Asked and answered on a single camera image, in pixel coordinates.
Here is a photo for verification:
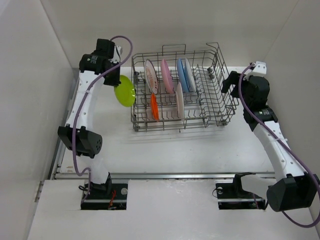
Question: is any lime green plate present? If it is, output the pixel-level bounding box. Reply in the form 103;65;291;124
114;75;136;107

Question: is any white plate orange sunburst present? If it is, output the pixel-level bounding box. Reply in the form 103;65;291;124
144;59;159;95

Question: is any blue plate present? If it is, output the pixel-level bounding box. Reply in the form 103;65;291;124
176;58;189;93

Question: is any white plate teal rim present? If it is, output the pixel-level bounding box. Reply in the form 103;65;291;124
175;82;185;122

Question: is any pink plate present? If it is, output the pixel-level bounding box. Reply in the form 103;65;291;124
160;59;174;94

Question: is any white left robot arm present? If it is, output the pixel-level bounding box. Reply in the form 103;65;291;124
57;38;122;199

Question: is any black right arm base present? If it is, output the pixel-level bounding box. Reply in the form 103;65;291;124
212;182;268;211

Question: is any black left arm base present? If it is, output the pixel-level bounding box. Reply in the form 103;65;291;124
78;183;128;211

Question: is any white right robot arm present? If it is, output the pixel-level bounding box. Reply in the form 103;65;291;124
221;71;317;212

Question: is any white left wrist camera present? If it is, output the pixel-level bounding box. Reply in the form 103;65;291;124
110;45;123;64

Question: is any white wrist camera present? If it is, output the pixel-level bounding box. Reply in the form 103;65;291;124
250;61;267;77
110;45;123;64

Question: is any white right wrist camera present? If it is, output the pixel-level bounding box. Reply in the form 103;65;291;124
250;61;267;77

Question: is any grey wire dish rack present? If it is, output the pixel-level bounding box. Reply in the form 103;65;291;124
130;42;239;132

